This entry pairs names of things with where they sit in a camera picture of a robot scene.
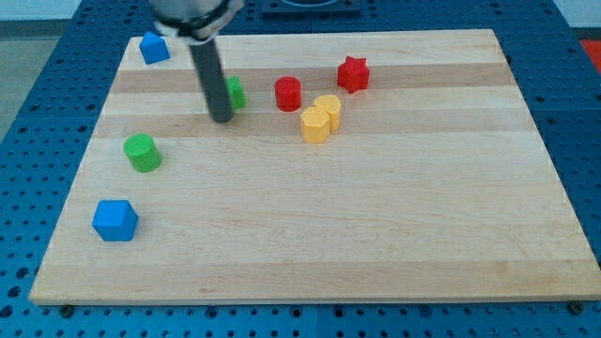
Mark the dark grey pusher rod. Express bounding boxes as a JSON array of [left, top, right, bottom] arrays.
[[190, 39, 234, 123]]

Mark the green star block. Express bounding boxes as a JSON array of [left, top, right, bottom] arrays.
[[226, 76, 246, 110]]

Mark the red star block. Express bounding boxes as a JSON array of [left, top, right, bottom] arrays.
[[337, 55, 370, 94]]

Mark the wooden board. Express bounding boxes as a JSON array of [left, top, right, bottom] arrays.
[[29, 29, 600, 305]]

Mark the blue pentagon block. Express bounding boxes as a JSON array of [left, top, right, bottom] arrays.
[[139, 31, 170, 65]]

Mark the red cylinder block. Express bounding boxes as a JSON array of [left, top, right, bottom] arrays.
[[274, 76, 301, 112]]

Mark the green cylinder block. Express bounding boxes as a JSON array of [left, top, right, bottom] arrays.
[[123, 133, 162, 173]]

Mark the yellow hexagon block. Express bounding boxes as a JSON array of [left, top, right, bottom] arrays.
[[300, 106, 331, 144]]

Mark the yellow heart block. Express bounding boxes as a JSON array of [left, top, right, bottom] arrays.
[[314, 94, 342, 131]]

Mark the blue cube block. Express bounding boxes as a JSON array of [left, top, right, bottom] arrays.
[[91, 200, 138, 241]]

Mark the red object at edge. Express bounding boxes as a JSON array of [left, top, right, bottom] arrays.
[[579, 39, 601, 72]]

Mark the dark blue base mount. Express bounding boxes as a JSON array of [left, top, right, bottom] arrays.
[[256, 0, 362, 15]]

